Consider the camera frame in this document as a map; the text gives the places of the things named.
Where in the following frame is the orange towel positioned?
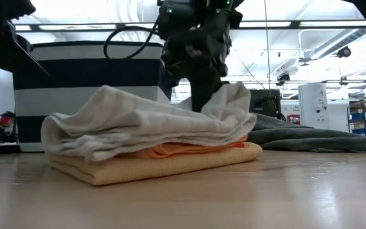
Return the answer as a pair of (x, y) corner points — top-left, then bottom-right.
(116, 135), (249, 160)

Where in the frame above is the black hanging camera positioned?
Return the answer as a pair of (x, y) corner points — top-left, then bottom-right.
(276, 73), (291, 87)
(336, 46), (352, 59)

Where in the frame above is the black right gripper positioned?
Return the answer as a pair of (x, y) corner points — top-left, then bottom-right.
(156, 0), (245, 113)

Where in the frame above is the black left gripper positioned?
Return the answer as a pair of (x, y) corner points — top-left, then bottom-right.
(0, 0), (50, 85)

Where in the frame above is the grey towel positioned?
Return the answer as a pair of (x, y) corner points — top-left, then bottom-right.
(246, 113), (366, 153)

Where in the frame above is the white towel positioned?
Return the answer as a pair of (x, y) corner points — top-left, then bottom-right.
(41, 81), (257, 162)

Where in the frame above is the thin hanging cable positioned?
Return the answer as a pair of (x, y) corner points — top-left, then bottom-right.
(263, 0), (273, 106)

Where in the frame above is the navy white striped fabric bin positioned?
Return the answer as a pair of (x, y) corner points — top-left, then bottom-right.
(13, 40), (180, 153)

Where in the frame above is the tan waffle towel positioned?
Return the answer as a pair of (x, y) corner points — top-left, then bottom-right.
(48, 142), (263, 187)

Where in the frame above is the black monitor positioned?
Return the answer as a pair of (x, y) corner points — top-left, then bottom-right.
(249, 89), (281, 119)

